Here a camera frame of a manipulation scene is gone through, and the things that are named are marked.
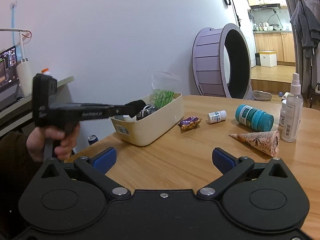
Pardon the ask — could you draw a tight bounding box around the large white pill bottle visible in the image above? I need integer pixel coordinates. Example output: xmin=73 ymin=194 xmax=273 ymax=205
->
xmin=123 ymin=115 xmax=137 ymax=122

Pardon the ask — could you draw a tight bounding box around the floral paper cone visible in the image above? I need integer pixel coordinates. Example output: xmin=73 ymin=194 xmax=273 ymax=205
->
xmin=229 ymin=131 xmax=280 ymax=157

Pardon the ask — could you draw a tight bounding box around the clear spray bottle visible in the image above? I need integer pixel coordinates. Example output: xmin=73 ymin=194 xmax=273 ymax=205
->
xmin=282 ymin=73 xmax=304 ymax=142

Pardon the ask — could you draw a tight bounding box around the black gyro wrist ball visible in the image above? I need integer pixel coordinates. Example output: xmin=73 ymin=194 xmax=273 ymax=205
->
xmin=136 ymin=104 xmax=158 ymax=121

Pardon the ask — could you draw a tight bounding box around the teal plastic bottle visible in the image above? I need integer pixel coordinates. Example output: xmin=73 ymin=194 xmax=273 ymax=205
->
xmin=235 ymin=104 xmax=274 ymax=132

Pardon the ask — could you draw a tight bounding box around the small white pill bottle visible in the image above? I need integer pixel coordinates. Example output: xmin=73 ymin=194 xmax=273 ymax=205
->
xmin=207 ymin=110 xmax=227 ymax=124

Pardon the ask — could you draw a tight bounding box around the bag of green packets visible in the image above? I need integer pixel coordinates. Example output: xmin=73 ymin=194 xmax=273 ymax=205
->
xmin=151 ymin=72 xmax=181 ymax=109

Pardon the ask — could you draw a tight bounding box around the purple snack packet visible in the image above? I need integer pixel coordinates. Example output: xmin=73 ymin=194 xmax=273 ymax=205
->
xmin=178 ymin=116 xmax=202 ymax=131

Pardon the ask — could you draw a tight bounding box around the person left hand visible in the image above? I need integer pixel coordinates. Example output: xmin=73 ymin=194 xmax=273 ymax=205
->
xmin=26 ymin=124 xmax=80 ymax=162

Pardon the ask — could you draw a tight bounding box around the orange cap white bottle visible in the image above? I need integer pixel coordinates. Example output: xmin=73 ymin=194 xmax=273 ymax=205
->
xmin=41 ymin=68 xmax=52 ymax=76

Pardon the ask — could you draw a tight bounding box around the cream plastic storage bin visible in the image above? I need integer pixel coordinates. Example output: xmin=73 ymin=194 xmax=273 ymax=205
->
xmin=111 ymin=93 xmax=184 ymax=146

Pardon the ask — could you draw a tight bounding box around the white box yellow lid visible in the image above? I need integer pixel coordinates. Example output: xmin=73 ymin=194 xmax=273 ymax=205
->
xmin=259 ymin=50 xmax=277 ymax=67

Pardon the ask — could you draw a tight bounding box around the purple cat exercise wheel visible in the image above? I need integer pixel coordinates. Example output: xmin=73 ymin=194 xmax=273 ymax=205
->
xmin=192 ymin=23 xmax=253 ymax=100

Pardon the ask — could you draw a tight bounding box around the black clothes rack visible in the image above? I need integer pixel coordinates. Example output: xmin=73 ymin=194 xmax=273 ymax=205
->
xmin=293 ymin=0 xmax=319 ymax=108

